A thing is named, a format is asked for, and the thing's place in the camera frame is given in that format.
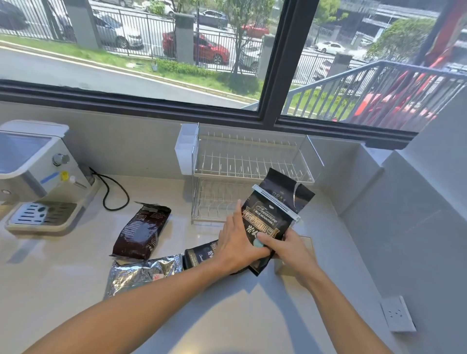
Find green tree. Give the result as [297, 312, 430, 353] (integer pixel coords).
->
[364, 18, 435, 63]
[218, 0, 274, 73]

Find red machine outdoors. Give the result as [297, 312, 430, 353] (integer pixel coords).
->
[350, 0, 467, 124]

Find grey concrete fence pillar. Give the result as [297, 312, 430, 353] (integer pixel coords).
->
[62, 0, 101, 50]
[257, 35, 275, 79]
[174, 13, 195, 65]

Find white plastic cutlery holder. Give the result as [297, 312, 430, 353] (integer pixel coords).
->
[174, 123, 199, 176]

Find white wall socket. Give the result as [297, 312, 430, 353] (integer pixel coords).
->
[380, 295, 417, 333]

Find black power cable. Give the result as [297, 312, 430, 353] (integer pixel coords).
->
[89, 167, 130, 212]

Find red car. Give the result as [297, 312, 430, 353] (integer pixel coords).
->
[162, 31, 231, 66]

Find wooden tissue box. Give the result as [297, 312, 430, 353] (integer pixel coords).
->
[273, 235, 315, 276]

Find person's left forearm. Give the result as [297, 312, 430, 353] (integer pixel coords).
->
[23, 255, 234, 354]

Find person's right hand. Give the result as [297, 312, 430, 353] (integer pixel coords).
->
[257, 228, 322, 289]

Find dark window frame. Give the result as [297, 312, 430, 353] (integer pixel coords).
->
[0, 0, 467, 150]

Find silver foil bag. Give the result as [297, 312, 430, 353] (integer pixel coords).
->
[104, 254, 183, 301]

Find white car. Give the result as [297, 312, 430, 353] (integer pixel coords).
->
[315, 41, 345, 54]

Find dark brown coffee bag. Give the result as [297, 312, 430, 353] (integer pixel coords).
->
[110, 201, 171, 261]

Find person's left hand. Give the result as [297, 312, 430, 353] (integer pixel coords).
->
[218, 198, 272, 276]

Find grey car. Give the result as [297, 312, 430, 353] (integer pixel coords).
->
[239, 47, 262, 72]

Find black metal fence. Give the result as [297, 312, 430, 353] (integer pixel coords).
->
[0, 0, 365, 73]

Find person's right forearm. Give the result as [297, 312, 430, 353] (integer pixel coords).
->
[295, 269, 393, 354]

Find white espresso machine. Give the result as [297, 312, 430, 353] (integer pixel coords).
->
[0, 119, 101, 236]

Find white countertop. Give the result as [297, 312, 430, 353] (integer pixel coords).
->
[0, 175, 406, 354]

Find white wire dish rack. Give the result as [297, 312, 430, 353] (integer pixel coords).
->
[191, 124, 324, 224]

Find silver car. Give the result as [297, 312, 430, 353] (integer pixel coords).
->
[91, 13, 144, 50]

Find grey metal stair railing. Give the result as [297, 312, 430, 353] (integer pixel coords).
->
[242, 60, 467, 132]

